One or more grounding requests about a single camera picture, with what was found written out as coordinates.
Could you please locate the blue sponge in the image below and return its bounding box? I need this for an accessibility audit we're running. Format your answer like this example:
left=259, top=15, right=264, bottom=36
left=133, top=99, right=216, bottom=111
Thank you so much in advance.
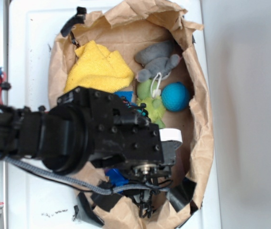
left=114, top=91, right=133, bottom=102

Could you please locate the green plush toy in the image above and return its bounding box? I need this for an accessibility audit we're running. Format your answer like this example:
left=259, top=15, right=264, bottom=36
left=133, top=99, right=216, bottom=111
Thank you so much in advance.
left=136, top=79, right=166, bottom=129

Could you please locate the white tray table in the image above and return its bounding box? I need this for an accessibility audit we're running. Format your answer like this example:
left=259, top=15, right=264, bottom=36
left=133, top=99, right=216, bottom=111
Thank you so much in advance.
left=6, top=0, right=221, bottom=229

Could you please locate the grey plush mouse toy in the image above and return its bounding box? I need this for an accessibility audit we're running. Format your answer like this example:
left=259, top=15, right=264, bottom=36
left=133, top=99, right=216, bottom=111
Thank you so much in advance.
left=135, top=40, right=181, bottom=83

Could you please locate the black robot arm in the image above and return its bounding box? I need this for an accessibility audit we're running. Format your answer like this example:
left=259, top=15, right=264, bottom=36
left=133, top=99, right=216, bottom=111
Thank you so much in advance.
left=0, top=87, right=183, bottom=184

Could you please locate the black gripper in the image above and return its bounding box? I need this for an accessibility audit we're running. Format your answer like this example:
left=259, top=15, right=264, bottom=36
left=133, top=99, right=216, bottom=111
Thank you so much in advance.
left=89, top=95, right=183, bottom=183

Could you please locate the yellow microfiber cloth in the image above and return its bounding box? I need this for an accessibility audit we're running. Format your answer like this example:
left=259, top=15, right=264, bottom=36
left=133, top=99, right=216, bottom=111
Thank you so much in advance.
left=64, top=40, right=134, bottom=93

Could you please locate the grey braided cable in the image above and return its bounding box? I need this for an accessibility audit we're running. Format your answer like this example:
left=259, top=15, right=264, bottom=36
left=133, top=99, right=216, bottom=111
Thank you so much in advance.
left=0, top=149, right=172, bottom=195

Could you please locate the brown paper bag bin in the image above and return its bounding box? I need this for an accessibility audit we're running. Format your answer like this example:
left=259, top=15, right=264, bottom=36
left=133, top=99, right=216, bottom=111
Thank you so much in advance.
left=48, top=0, right=214, bottom=229

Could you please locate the blue plastic bottle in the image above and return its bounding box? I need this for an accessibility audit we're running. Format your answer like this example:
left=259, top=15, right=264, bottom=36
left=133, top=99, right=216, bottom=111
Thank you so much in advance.
left=105, top=168, right=129, bottom=187

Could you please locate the blue foam ball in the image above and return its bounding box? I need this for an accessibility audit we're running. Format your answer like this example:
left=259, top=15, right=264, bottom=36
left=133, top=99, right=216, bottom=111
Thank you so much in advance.
left=161, top=82, right=190, bottom=112

